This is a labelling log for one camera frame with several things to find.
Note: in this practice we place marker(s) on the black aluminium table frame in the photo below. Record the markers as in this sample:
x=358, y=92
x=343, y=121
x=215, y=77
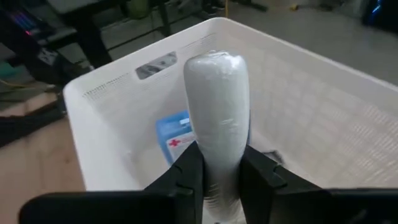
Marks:
x=28, y=126

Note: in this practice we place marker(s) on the black device with blue light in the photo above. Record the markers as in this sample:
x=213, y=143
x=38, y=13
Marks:
x=382, y=12

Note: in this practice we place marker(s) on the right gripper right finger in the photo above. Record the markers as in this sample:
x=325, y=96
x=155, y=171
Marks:
x=273, y=199

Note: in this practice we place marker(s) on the white plastic basket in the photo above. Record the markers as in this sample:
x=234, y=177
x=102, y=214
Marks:
x=311, y=124

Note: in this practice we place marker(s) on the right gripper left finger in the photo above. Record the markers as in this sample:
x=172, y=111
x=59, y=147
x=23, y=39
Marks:
x=174, y=199

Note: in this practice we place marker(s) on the white gauze roll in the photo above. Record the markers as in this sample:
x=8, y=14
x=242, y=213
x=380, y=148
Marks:
x=217, y=118

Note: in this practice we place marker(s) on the blue first aid box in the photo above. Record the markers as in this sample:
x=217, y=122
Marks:
x=174, y=133

